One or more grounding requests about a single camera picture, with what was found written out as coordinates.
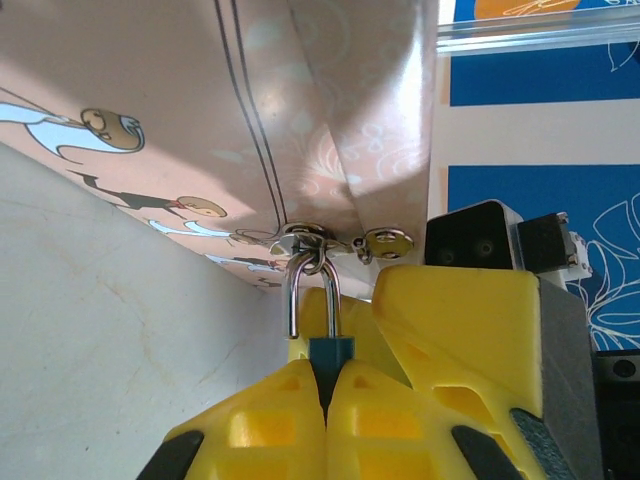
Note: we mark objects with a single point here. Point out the teal padlock with silver shackle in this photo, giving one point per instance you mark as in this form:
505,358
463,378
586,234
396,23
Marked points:
330,355

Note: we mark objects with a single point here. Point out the silver metal box hasp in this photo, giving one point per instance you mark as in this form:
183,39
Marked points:
385,245

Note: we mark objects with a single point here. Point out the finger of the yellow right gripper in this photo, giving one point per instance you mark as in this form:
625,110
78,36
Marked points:
465,330
365,330

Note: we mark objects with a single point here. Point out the aluminium frame post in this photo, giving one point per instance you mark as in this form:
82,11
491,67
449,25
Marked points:
540,32

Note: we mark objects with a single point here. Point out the pink cartoon tin box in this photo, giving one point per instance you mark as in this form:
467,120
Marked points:
175,90

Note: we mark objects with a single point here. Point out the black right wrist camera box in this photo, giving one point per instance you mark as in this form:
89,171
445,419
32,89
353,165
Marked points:
470,235

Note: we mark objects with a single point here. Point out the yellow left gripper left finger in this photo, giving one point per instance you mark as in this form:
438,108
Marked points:
260,435

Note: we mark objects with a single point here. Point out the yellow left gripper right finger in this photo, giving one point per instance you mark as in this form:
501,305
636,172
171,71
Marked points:
400,435

